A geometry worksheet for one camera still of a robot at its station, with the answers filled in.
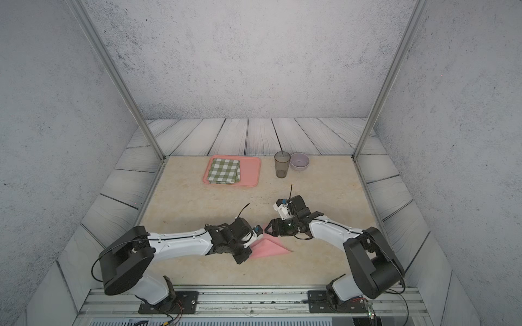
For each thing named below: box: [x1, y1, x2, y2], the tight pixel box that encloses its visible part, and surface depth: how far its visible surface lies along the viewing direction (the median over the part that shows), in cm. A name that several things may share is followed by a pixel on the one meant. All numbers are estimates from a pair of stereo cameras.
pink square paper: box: [249, 226, 293, 259], surface depth 85 cm
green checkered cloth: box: [207, 158, 241, 185], surface depth 116 cm
